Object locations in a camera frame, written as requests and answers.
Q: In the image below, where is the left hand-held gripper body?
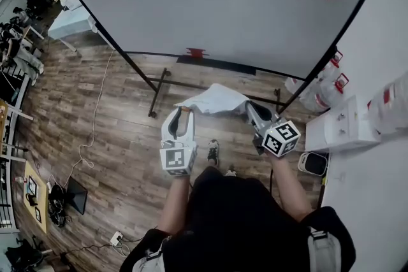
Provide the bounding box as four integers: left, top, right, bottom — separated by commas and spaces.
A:
159, 136, 199, 177

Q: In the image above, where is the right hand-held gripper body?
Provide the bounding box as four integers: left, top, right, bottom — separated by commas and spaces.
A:
252, 119, 302, 158

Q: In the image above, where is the white sheet of paper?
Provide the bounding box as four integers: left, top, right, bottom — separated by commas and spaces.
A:
173, 83, 250, 116

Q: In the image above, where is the large whiteboard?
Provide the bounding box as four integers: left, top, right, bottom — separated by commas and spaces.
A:
47, 0, 390, 82

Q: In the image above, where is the person's right forearm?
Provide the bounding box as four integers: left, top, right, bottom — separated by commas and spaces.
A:
270, 155, 316, 223

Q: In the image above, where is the person's left forearm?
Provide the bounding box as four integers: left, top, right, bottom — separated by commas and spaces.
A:
157, 174, 193, 236

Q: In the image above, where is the black whiteboard stand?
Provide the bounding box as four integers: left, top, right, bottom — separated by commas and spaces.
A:
117, 47, 338, 119

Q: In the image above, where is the black whiteboard tray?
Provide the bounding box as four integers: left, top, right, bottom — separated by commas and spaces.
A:
176, 54, 257, 76

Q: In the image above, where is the person's left shoe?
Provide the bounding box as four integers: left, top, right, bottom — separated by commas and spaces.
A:
207, 139, 221, 167

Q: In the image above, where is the small white heater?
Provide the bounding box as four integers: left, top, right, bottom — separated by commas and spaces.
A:
297, 152, 330, 177

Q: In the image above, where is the white cabinet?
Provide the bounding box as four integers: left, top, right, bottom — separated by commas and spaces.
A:
304, 94, 381, 153

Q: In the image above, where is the red clip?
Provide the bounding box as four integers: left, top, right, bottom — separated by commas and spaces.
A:
185, 47, 210, 59

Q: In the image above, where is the person's black clothing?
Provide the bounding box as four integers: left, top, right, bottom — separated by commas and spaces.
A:
119, 165, 357, 272

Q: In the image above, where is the white power strip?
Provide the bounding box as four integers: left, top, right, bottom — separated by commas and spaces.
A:
109, 231, 124, 247

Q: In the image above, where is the black monitor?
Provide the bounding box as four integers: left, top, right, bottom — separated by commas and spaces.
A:
64, 176, 89, 216

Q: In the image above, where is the clear plastic container stack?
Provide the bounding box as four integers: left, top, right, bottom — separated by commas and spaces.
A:
365, 70, 408, 135

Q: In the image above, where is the light blue table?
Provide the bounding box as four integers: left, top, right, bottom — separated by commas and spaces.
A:
47, 0, 98, 53

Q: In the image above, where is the yellow wooden table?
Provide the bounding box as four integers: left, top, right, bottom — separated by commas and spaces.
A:
23, 161, 50, 234

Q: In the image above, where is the grey metal rack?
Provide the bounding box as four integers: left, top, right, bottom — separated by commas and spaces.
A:
0, 66, 34, 230

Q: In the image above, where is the black office chair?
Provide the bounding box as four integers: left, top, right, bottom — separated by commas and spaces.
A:
4, 238, 54, 272

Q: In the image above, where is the clear jug with red handle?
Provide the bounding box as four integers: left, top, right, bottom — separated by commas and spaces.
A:
314, 50, 344, 83
284, 73, 350, 113

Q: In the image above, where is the white cable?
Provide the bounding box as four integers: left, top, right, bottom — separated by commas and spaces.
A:
47, 48, 116, 192

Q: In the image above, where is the grey left shoulder strap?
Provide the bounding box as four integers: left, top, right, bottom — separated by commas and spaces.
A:
131, 240, 168, 272

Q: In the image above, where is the grey shoulder strap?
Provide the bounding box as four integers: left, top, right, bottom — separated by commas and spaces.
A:
306, 226, 342, 272
131, 240, 168, 272

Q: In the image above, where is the grey right shoulder strap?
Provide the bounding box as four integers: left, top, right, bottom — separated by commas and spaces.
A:
306, 226, 342, 272

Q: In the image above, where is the black cable bundle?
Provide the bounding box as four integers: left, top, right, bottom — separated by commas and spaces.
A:
47, 183, 73, 228

